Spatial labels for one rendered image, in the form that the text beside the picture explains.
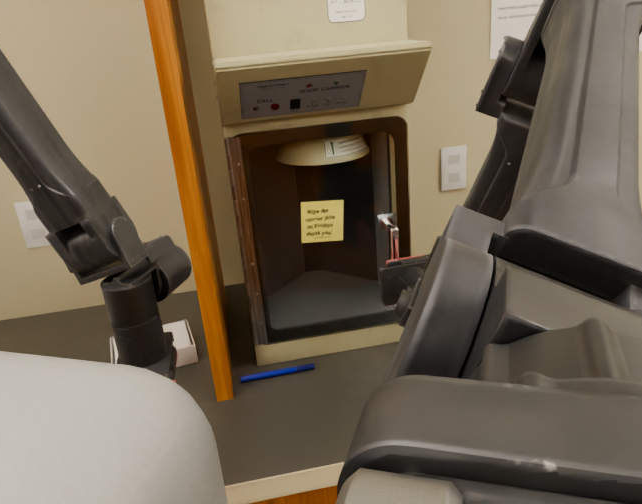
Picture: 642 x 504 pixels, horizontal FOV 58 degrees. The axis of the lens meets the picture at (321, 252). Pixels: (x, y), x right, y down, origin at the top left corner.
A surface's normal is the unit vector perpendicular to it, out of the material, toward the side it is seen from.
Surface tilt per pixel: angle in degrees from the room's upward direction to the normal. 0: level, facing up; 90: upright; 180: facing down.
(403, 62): 135
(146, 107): 90
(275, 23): 90
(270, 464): 0
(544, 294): 22
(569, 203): 30
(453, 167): 90
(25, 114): 71
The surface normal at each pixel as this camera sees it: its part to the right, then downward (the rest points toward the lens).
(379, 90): 0.19, 0.90
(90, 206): 0.86, -0.24
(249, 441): -0.08, -0.92
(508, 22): 0.18, 0.36
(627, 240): 0.16, -0.65
